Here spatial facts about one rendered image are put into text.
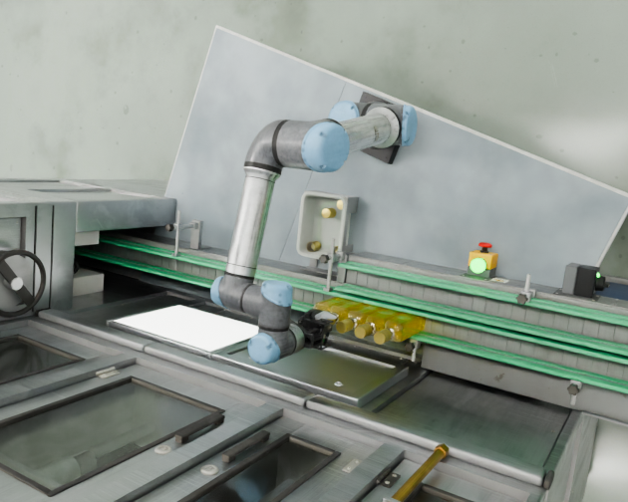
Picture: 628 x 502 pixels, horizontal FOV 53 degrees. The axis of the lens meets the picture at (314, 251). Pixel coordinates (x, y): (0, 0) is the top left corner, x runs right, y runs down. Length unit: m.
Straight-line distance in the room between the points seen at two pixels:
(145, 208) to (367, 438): 1.38
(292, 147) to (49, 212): 1.00
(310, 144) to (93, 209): 1.08
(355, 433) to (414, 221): 0.83
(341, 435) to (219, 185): 1.26
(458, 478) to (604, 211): 0.90
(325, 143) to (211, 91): 1.12
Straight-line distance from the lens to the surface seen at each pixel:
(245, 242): 1.56
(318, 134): 1.48
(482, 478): 1.44
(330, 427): 1.55
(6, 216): 2.15
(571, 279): 1.90
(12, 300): 2.21
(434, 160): 2.07
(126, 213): 2.45
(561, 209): 1.97
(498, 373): 1.94
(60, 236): 2.28
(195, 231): 2.43
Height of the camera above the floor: 2.70
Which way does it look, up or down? 59 degrees down
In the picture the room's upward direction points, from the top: 100 degrees counter-clockwise
